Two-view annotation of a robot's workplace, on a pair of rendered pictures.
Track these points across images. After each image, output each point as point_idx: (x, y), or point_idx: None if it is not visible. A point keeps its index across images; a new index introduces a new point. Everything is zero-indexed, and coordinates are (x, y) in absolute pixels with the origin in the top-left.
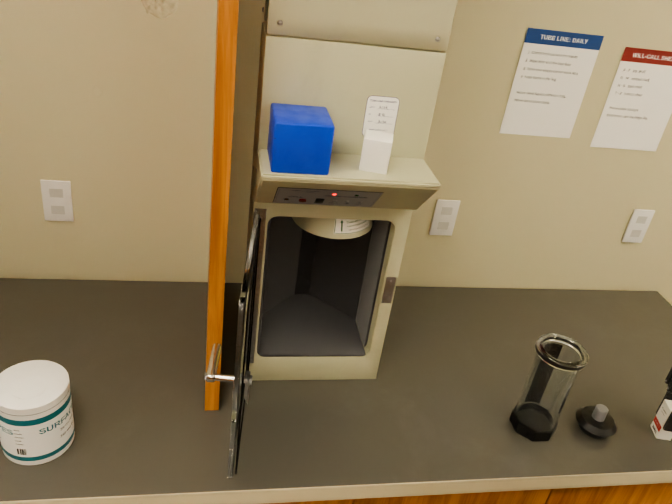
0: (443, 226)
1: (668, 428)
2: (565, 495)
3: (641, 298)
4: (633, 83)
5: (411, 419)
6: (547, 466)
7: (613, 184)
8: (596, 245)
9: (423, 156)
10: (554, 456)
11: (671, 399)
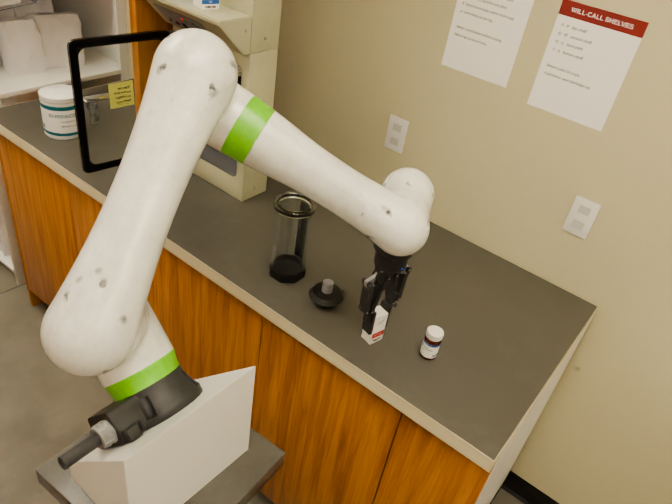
0: (394, 142)
1: (364, 327)
2: (272, 331)
3: (563, 298)
4: (573, 42)
5: (223, 224)
6: (252, 287)
7: (553, 156)
8: (535, 222)
9: (252, 14)
10: (267, 288)
11: (383, 308)
